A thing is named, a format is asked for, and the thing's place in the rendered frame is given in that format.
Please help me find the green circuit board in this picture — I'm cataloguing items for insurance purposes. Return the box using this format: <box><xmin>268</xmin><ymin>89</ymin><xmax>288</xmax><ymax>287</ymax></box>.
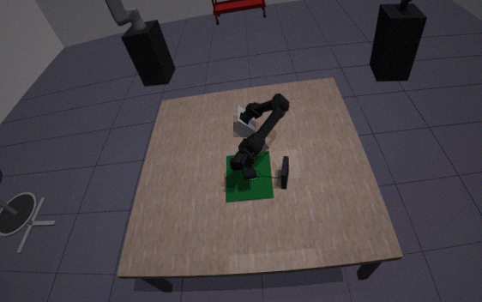
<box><xmin>226</xmin><ymin>151</ymin><xmax>274</xmax><ymax>202</ymax></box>

